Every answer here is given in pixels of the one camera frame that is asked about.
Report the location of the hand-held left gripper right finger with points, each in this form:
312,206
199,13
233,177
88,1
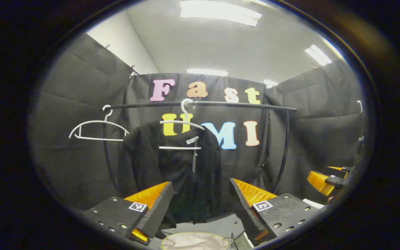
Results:
243,208

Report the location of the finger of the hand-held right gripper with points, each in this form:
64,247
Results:
319,182
346,169

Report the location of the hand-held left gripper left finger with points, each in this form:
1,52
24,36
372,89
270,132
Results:
158,208

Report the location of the black knit garment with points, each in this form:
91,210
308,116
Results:
141,163

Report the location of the beige mesh laundry hamper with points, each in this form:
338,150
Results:
193,242

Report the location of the white clothes hanger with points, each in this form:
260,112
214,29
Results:
179,148
99,138

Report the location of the black metal clothes rack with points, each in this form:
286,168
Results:
238,104

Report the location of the white paper hang tag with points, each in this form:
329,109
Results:
194,158

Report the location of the ceiling light panel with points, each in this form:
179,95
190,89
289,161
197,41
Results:
318,55
270,83
221,12
207,72

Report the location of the black backdrop cloth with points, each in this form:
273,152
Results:
75,104

